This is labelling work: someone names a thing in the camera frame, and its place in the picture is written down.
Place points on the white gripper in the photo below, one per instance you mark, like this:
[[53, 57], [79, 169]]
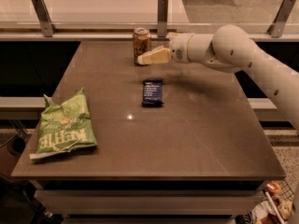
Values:
[[178, 48]]

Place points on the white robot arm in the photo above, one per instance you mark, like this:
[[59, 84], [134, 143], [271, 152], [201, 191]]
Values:
[[230, 49]]

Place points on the orange LaCroix soda can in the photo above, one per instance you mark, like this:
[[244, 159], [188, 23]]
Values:
[[141, 42]]

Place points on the green Kettle chip bag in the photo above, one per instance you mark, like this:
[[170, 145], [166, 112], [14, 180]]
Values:
[[65, 127]]

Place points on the dark blue snack bar wrapper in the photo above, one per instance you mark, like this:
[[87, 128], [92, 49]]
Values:
[[152, 92]]

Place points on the black round stool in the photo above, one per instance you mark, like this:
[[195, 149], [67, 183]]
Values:
[[16, 146]]

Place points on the middle metal railing bracket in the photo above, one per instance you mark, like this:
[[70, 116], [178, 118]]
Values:
[[162, 16]]

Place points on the metal railing bracket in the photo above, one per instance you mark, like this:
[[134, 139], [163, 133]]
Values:
[[43, 16], [277, 27], [162, 16]]

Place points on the right metal railing bracket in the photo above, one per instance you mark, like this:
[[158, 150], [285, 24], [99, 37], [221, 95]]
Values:
[[277, 27]]

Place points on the left metal railing bracket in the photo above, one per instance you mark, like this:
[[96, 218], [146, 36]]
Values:
[[43, 16]]

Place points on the wire basket with snacks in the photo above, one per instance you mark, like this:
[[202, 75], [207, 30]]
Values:
[[279, 206]]

